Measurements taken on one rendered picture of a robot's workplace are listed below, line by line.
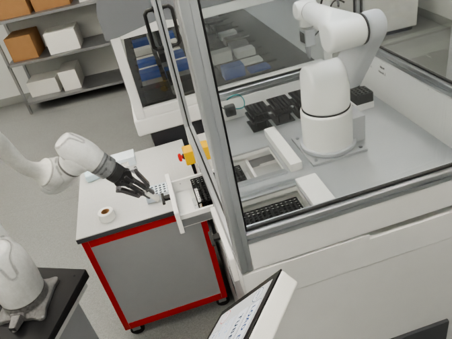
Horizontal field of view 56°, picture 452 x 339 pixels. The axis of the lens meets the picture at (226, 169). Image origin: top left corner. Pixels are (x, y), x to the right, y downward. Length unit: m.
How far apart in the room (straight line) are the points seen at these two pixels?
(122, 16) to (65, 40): 3.16
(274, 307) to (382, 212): 0.59
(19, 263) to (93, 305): 1.24
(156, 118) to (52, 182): 0.96
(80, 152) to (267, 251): 0.74
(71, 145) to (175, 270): 0.90
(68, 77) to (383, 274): 4.66
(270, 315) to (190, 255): 1.26
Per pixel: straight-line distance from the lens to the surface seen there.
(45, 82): 5.72
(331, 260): 1.42
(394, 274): 1.62
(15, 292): 1.63
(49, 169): 1.66
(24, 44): 5.55
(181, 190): 1.89
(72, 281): 1.75
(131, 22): 2.29
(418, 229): 1.52
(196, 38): 0.94
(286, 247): 1.31
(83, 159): 1.59
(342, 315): 1.66
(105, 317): 2.68
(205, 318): 2.46
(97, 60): 5.93
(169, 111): 2.47
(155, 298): 2.30
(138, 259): 2.10
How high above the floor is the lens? 1.92
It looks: 34 degrees down
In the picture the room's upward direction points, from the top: 12 degrees counter-clockwise
